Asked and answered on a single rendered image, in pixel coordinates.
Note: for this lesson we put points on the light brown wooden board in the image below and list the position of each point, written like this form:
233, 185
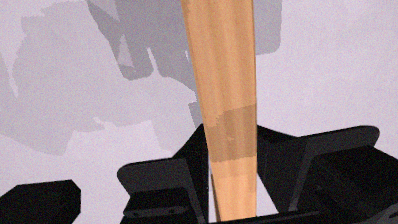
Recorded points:
221, 39

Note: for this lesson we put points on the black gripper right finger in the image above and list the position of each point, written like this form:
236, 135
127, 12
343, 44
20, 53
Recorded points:
283, 160

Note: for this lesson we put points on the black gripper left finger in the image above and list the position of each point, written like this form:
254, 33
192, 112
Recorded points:
188, 167

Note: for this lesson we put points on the wooden post with slot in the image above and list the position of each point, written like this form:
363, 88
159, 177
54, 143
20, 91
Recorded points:
217, 214

